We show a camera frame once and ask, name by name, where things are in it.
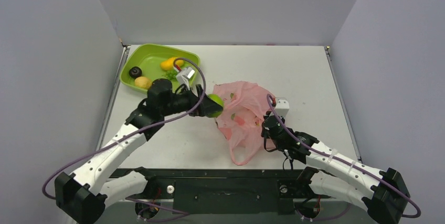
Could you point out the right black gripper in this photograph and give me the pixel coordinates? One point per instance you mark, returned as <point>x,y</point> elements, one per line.
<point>268,125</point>

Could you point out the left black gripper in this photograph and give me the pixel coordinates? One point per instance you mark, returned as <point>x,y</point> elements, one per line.
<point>209,107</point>

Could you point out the green fake lime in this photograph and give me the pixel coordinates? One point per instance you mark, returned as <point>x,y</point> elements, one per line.
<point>220,102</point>

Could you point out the pink plastic bag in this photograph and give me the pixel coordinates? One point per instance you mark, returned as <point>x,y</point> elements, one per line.
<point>245,104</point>

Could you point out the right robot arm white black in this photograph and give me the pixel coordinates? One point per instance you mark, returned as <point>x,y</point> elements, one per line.
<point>383,194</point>

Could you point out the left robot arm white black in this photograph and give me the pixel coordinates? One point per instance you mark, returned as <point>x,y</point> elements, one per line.
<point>87,191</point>

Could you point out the green fake grapes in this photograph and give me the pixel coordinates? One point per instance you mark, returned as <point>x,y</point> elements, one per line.
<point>170,75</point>

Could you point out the yellow fake mango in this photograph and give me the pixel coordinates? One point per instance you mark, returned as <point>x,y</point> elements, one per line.
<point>170,63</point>

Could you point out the yellow fake lemon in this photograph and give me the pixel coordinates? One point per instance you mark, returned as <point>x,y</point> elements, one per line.
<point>143,82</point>

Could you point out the dark fake mangosteen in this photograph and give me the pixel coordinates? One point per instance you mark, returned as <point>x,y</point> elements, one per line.
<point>135,72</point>

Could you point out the green plastic tray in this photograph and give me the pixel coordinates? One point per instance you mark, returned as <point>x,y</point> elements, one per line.
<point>148,57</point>

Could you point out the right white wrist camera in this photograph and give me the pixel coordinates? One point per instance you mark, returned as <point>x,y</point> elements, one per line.
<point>281,107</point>

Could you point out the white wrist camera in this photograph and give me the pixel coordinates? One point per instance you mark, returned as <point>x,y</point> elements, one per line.
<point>184,76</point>
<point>281,107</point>

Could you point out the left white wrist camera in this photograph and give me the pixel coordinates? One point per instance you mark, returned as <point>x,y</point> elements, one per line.
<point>184,76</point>

